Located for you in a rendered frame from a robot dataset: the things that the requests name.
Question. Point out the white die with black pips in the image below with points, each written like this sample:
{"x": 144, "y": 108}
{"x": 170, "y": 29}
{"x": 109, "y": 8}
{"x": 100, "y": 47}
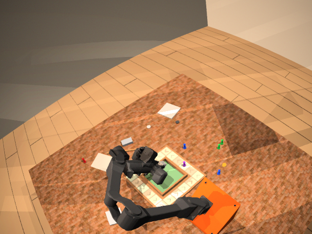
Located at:
{"x": 162, "y": 163}

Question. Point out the beige flat rectangular sheet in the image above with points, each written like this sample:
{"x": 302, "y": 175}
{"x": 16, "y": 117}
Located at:
{"x": 101, "y": 162}

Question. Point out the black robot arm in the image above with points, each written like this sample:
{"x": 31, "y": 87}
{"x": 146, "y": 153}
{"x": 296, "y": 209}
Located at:
{"x": 133, "y": 216}

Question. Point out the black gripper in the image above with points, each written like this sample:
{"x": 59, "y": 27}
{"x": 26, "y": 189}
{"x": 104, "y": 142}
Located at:
{"x": 156, "y": 171}

